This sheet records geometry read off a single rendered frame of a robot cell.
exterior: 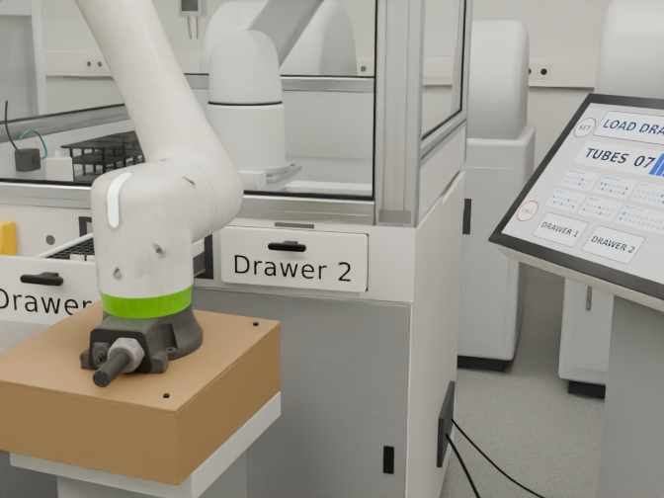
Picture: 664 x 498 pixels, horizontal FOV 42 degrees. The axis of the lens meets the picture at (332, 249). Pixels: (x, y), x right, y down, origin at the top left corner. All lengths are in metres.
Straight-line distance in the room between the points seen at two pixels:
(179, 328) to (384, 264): 0.56
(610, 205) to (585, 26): 3.40
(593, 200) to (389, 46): 0.47
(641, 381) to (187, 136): 0.77
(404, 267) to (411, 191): 0.15
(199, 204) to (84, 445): 0.35
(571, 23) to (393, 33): 3.18
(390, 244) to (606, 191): 0.45
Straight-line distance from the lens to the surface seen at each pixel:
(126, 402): 1.08
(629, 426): 1.43
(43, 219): 1.88
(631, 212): 1.30
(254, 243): 1.67
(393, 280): 1.63
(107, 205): 1.14
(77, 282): 1.47
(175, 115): 1.28
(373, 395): 1.72
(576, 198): 1.38
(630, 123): 1.43
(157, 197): 1.12
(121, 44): 1.31
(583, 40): 4.70
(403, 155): 1.58
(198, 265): 1.70
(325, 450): 1.79
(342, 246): 1.62
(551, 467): 2.82
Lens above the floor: 1.29
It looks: 14 degrees down
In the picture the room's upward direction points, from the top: straight up
